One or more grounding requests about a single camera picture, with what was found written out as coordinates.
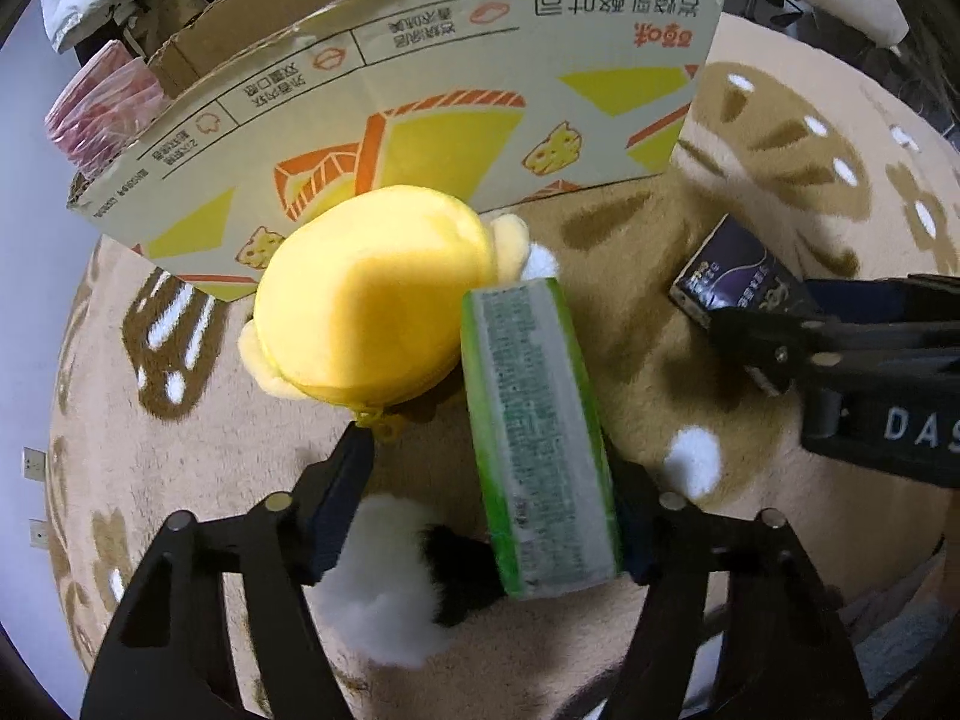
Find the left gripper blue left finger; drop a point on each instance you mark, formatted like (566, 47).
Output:
(329, 494)

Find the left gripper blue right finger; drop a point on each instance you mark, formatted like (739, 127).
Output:
(637, 508)

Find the green tissue pack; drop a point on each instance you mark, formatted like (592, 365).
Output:
(538, 442)

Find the white fluffy pompom plush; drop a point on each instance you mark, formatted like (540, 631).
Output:
(404, 582)

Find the dark purple small box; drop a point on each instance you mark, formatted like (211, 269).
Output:
(733, 268)

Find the yellow plush toy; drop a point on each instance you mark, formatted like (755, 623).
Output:
(361, 308)

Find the cardboard box with yellow print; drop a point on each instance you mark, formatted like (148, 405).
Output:
(279, 109)

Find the pink blanket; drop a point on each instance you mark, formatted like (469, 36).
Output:
(105, 107)

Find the wall socket lower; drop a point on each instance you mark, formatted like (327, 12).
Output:
(39, 535)

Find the wall socket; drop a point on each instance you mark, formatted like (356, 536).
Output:
(33, 464)
(39, 535)

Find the wall socket upper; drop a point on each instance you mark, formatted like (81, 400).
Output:
(33, 464)

